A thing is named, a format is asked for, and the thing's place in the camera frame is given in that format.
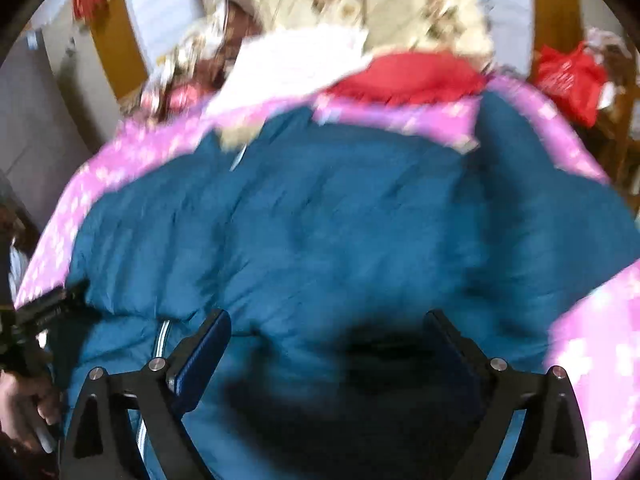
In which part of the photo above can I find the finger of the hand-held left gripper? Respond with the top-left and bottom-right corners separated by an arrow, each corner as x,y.
14,280 -> 91,333

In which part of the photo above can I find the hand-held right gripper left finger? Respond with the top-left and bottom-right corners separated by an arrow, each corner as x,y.
59,308 -> 232,480

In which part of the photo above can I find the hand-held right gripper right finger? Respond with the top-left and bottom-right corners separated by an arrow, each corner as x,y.
424,309 -> 593,480

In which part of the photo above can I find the teal padded jacket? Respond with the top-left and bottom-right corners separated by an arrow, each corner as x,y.
47,91 -> 640,480

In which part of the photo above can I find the person's left hand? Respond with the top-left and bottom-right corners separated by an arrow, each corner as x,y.
0,371 -> 63,456

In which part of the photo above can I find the pink floral bed sheet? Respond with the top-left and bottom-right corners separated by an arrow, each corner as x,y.
14,77 -> 640,480

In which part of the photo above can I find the red cloth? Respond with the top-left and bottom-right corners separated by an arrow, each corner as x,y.
326,52 -> 487,106

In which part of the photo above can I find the brown floral blanket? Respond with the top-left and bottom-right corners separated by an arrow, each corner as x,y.
140,0 -> 311,116

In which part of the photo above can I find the red plastic bag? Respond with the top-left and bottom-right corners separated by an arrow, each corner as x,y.
534,42 -> 608,128

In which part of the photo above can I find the white cloth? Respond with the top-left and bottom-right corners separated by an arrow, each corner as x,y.
205,27 -> 376,113

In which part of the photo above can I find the cream floral quilt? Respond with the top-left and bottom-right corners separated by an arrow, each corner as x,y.
240,0 -> 493,58

